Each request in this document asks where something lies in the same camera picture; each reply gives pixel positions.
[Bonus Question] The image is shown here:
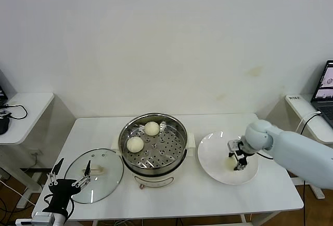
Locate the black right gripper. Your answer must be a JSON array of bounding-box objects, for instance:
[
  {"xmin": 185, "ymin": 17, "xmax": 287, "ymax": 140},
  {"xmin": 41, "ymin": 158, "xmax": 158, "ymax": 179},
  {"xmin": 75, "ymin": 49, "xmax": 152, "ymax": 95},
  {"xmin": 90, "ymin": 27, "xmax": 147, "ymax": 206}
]
[{"xmin": 227, "ymin": 139, "xmax": 252, "ymax": 171}]

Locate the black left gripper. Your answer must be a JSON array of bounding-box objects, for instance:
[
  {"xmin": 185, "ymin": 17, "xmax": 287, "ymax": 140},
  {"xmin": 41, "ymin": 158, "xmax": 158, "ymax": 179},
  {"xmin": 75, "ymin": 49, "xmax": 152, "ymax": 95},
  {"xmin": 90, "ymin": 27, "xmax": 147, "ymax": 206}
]
[{"xmin": 42, "ymin": 157, "xmax": 92, "ymax": 213}]

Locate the white steamed baozi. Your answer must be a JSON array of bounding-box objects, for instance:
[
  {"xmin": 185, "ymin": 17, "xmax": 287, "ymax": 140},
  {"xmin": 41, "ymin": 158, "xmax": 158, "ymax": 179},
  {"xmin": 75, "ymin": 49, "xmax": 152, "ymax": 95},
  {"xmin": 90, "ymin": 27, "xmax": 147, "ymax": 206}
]
[
  {"xmin": 225, "ymin": 157, "xmax": 238, "ymax": 171},
  {"xmin": 126, "ymin": 137, "xmax": 145, "ymax": 153},
  {"xmin": 144, "ymin": 121, "xmax": 160, "ymax": 136}
]

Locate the glass lid with cream handle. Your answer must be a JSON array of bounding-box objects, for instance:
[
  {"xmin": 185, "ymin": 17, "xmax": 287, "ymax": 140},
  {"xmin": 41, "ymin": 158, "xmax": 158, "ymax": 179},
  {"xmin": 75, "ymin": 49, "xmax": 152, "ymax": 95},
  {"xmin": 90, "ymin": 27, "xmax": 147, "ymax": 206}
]
[{"xmin": 63, "ymin": 148, "xmax": 124, "ymax": 205}]

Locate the black computer mouse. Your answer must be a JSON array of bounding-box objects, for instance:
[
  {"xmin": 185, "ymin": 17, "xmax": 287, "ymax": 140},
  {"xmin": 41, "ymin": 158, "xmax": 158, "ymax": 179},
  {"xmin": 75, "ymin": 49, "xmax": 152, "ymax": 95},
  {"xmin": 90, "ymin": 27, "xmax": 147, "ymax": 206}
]
[{"xmin": 0, "ymin": 118, "xmax": 10, "ymax": 135}]

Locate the stainless steel steamer basket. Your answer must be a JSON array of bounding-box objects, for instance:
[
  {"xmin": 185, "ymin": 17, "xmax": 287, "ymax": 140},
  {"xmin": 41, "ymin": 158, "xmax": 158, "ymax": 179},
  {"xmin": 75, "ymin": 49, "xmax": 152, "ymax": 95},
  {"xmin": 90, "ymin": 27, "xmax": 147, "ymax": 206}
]
[{"xmin": 118, "ymin": 112, "xmax": 188, "ymax": 175}]

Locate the white round plate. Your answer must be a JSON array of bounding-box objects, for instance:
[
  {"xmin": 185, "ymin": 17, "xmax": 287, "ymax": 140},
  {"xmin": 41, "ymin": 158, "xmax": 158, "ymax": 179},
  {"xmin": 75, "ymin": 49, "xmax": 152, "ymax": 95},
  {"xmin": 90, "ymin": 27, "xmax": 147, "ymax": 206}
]
[{"xmin": 197, "ymin": 131, "xmax": 260, "ymax": 187}]

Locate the large white table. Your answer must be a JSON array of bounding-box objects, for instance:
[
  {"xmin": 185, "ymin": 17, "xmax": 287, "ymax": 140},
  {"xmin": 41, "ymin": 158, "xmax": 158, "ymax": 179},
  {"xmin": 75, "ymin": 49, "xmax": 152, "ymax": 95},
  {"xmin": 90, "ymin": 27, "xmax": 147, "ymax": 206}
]
[{"xmin": 31, "ymin": 113, "xmax": 304, "ymax": 226}]

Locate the white side table with label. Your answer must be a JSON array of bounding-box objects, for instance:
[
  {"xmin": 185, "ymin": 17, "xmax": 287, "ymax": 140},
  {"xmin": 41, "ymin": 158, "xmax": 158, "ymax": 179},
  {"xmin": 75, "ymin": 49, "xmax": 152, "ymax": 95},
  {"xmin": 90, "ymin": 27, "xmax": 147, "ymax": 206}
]
[{"xmin": 285, "ymin": 95, "xmax": 333, "ymax": 200}]

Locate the white electric cooker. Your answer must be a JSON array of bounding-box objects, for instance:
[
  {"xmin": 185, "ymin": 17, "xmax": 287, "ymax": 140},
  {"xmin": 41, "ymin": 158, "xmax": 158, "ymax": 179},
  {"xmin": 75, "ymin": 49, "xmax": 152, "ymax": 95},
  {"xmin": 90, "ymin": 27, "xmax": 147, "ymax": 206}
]
[{"xmin": 111, "ymin": 132, "xmax": 196, "ymax": 191}]

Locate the grey open laptop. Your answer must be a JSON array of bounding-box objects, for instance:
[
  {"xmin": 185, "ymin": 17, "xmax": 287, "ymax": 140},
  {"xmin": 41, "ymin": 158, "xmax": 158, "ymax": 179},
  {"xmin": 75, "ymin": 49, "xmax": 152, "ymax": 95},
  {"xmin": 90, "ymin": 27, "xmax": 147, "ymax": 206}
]
[{"xmin": 311, "ymin": 60, "xmax": 333, "ymax": 128}]

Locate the black looped cable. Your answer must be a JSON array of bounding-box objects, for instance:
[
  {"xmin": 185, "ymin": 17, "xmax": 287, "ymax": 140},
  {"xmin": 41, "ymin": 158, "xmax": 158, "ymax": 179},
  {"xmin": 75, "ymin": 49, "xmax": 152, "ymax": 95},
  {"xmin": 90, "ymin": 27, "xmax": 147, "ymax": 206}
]
[{"xmin": 4, "ymin": 103, "xmax": 28, "ymax": 119}]

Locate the white cable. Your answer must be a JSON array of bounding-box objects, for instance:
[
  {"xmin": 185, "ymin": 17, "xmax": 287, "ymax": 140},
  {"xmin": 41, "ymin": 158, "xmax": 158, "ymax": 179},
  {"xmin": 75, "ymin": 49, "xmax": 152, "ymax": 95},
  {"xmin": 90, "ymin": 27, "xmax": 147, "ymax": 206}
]
[{"xmin": 298, "ymin": 111, "xmax": 322, "ymax": 135}]

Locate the black cable with adapter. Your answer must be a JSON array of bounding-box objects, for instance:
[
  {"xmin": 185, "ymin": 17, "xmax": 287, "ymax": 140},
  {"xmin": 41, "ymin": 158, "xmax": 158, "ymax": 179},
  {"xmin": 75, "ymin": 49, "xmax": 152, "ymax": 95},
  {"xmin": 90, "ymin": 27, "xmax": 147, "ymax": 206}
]
[{"xmin": 299, "ymin": 113, "xmax": 323, "ymax": 226}]

